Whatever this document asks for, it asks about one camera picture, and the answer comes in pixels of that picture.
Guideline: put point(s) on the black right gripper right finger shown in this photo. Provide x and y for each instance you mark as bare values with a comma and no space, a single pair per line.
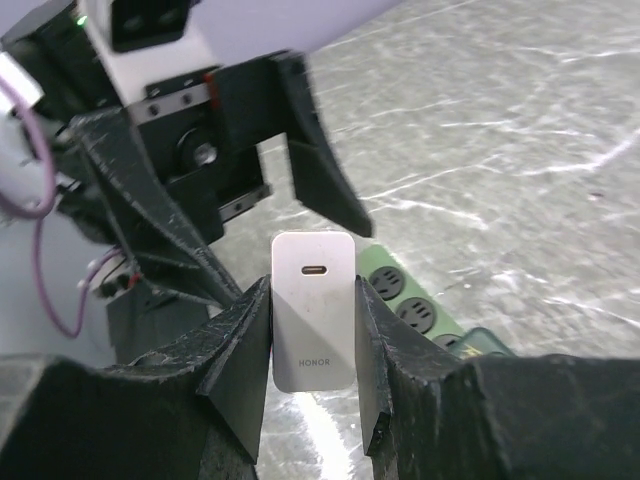
426,414

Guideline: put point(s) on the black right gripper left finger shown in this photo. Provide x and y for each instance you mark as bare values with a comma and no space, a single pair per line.
192,409

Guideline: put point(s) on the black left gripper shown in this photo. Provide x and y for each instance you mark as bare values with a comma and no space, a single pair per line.
162,88

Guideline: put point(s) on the white plug adapter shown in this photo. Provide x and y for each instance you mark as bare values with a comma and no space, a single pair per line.
313,310

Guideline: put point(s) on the green power strip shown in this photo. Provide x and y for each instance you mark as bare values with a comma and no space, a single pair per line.
408,300

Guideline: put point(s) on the dark green cube adapter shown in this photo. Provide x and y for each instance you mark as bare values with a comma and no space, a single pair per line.
480,341

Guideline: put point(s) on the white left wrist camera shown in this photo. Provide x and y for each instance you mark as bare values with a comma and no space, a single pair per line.
143,42

